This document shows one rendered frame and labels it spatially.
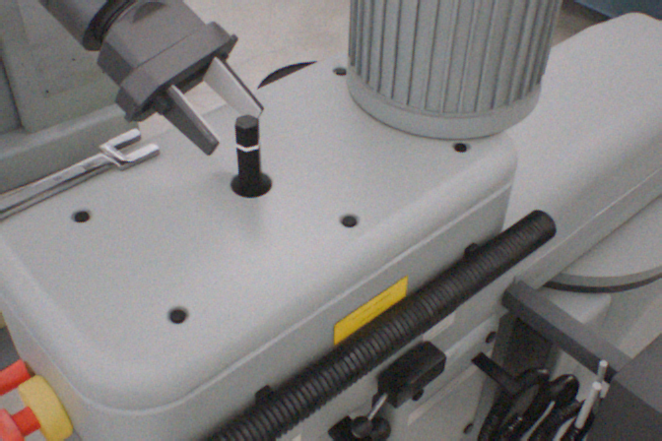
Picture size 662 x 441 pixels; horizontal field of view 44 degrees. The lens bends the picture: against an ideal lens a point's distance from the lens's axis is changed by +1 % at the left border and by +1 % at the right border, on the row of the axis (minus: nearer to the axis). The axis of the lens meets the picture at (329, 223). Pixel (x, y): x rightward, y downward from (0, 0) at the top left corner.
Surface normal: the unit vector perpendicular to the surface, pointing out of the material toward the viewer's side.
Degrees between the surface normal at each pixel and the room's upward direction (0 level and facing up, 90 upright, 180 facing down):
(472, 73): 90
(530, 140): 0
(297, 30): 0
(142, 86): 52
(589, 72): 0
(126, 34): 30
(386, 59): 90
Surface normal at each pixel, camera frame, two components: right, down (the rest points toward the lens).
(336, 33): 0.02, -0.73
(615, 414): -0.75, 0.44
